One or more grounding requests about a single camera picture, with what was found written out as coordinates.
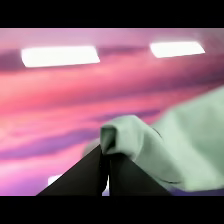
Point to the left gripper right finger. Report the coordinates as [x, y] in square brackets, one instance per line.
[133, 180]

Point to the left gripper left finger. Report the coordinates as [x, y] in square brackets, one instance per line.
[83, 178]

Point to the pale green shirt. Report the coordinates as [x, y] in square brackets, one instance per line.
[186, 146]

